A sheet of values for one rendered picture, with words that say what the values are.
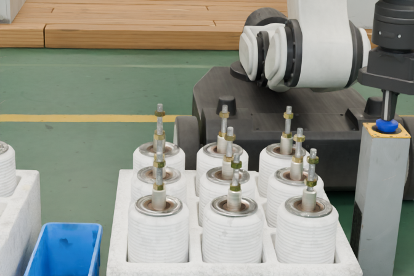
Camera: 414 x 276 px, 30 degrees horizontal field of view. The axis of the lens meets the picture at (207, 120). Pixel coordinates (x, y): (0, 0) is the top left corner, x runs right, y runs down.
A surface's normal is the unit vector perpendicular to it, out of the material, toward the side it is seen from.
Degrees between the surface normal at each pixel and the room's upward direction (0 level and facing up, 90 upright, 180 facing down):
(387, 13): 90
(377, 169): 90
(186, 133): 31
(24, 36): 90
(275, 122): 0
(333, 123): 0
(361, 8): 90
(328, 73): 110
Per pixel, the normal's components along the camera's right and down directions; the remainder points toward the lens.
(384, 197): 0.06, 0.33
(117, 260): 0.04, -0.94
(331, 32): 0.09, -0.43
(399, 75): -0.57, 0.25
